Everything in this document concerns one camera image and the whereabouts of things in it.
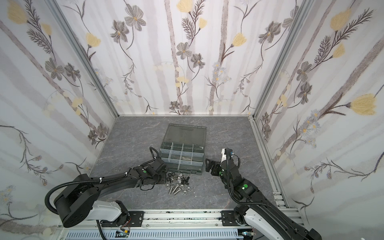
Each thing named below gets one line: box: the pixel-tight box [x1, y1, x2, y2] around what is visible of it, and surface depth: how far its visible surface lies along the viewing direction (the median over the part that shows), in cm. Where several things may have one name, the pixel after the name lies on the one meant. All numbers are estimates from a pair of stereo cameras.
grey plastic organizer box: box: [160, 123, 207, 176], surface depth 97 cm
